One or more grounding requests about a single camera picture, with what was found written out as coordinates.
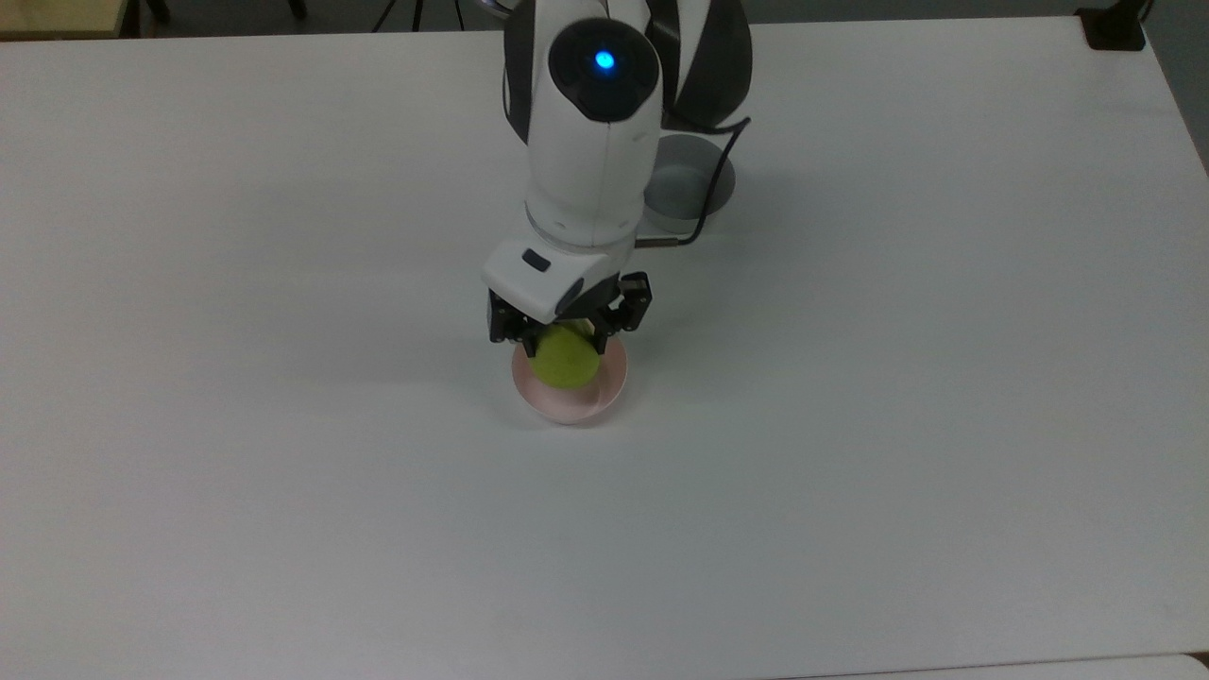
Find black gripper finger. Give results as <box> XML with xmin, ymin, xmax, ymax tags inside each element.
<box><xmin>487</xmin><ymin>291</ymin><xmax>541</xmax><ymax>359</ymax></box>
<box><xmin>589</xmin><ymin>272</ymin><xmax>655</xmax><ymax>356</ymax></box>

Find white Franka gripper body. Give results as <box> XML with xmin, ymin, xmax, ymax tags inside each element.
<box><xmin>481</xmin><ymin>237</ymin><xmax>632</xmax><ymax>324</ymax></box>

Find green pear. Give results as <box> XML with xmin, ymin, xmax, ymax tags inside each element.
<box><xmin>529</xmin><ymin>322</ymin><xmax>603</xmax><ymax>390</ymax></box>

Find pink bowl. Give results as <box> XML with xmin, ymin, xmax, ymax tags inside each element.
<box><xmin>511</xmin><ymin>340</ymin><xmax>630</xmax><ymax>426</ymax></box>

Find grey bowl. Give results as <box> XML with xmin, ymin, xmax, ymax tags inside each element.
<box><xmin>642</xmin><ymin>133</ymin><xmax>737</xmax><ymax>237</ymax></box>

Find black tripod legs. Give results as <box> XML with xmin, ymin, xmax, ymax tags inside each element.
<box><xmin>371</xmin><ymin>0</ymin><xmax>468</xmax><ymax>33</ymax></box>

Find light wooden board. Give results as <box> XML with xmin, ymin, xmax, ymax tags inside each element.
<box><xmin>0</xmin><ymin>0</ymin><xmax>129</xmax><ymax>41</ymax></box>

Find black table clamp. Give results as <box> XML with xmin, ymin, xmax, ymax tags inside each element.
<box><xmin>1077</xmin><ymin>0</ymin><xmax>1155</xmax><ymax>52</ymax></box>

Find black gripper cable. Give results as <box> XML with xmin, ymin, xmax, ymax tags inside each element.
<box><xmin>634</xmin><ymin>116</ymin><xmax>754</xmax><ymax>249</ymax></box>

